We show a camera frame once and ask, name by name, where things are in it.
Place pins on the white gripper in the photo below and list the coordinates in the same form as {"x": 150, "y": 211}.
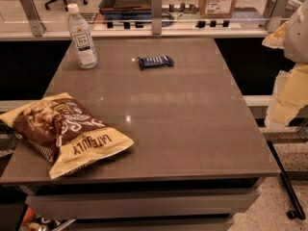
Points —
{"x": 297, "y": 38}

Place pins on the brown and cream chip bag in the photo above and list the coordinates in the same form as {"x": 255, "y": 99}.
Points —
{"x": 65, "y": 133}

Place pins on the cardboard box with label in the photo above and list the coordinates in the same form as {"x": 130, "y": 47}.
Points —
{"x": 216, "y": 8}

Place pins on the blue snack bar wrapper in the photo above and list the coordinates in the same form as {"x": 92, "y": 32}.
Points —
{"x": 153, "y": 62}

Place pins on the black floor stand leg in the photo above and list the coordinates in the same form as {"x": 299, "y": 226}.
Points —
{"x": 297, "y": 211}

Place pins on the grey drawer cabinet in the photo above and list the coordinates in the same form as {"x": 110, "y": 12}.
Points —
{"x": 158, "y": 210}

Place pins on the open grey tray box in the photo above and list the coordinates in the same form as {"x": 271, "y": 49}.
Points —
{"x": 126, "y": 0}

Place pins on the clear plastic tea bottle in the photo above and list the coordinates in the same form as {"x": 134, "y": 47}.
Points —
{"x": 79, "y": 30}

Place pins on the right metal railing post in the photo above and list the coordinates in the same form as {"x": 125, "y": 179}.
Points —
{"x": 273, "y": 13}

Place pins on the metal railing post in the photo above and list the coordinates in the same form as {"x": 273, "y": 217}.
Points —
{"x": 36, "y": 25}
{"x": 156, "y": 17}
{"x": 273, "y": 13}

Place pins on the middle metal railing post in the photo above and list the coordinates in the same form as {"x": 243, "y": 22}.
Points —
{"x": 156, "y": 17}

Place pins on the left metal railing post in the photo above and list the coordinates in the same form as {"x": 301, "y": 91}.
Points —
{"x": 36, "y": 25}

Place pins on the black wire basket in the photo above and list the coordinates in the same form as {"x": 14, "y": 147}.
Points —
{"x": 8, "y": 139}

